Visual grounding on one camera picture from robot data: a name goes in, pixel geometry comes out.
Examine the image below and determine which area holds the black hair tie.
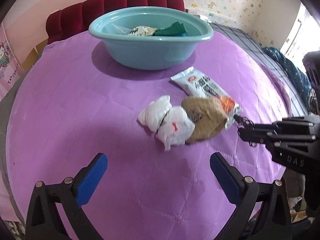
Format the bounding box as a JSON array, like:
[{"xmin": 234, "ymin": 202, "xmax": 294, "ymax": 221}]
[{"xmin": 233, "ymin": 114, "xmax": 258, "ymax": 148}]

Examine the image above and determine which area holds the beige brown sock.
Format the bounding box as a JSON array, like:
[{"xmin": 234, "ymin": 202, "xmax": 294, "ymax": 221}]
[{"xmin": 181, "ymin": 96, "xmax": 228, "ymax": 144}]

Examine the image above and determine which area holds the white spicy snack packet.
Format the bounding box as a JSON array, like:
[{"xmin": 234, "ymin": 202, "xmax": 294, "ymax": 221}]
[{"xmin": 170, "ymin": 66, "xmax": 242, "ymax": 130}]

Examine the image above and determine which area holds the white plastic bag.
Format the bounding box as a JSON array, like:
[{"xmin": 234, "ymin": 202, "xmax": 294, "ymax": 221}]
[{"xmin": 137, "ymin": 95, "xmax": 195, "ymax": 151}]

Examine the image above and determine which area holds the beige oatmeal sachet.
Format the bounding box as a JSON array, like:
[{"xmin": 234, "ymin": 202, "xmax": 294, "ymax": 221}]
[{"xmin": 128, "ymin": 25, "xmax": 158, "ymax": 36}]

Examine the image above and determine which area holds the clear zip bag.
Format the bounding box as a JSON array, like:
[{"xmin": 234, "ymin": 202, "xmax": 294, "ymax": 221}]
[{"xmin": 112, "ymin": 24, "xmax": 132, "ymax": 35}]

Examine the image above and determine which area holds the dark blue starry blanket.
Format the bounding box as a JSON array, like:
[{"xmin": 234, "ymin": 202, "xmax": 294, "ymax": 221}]
[{"xmin": 262, "ymin": 47, "xmax": 317, "ymax": 114}]

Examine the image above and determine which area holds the grey plaid bed cover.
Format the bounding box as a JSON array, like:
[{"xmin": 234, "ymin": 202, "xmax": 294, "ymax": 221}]
[{"xmin": 209, "ymin": 23, "xmax": 308, "ymax": 116}]

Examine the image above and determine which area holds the purple quilted table cover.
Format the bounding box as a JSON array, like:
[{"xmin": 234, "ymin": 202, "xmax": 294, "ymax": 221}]
[{"xmin": 6, "ymin": 32, "xmax": 290, "ymax": 239}]

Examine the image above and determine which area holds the teal plastic basin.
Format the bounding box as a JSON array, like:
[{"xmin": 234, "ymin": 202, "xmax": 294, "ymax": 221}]
[{"xmin": 88, "ymin": 7, "xmax": 214, "ymax": 70}]

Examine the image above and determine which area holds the pink Hello Kitty curtain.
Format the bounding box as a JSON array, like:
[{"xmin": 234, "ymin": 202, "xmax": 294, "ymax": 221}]
[{"xmin": 0, "ymin": 24, "xmax": 23, "ymax": 100}]

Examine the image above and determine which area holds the cardboard box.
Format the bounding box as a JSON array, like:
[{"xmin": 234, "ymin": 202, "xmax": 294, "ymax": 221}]
[{"xmin": 22, "ymin": 39, "xmax": 48, "ymax": 72}]

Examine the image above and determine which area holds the red velvet tufted sofa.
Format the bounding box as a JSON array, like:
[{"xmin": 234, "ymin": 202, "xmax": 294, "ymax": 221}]
[{"xmin": 46, "ymin": 0, "xmax": 185, "ymax": 44}]

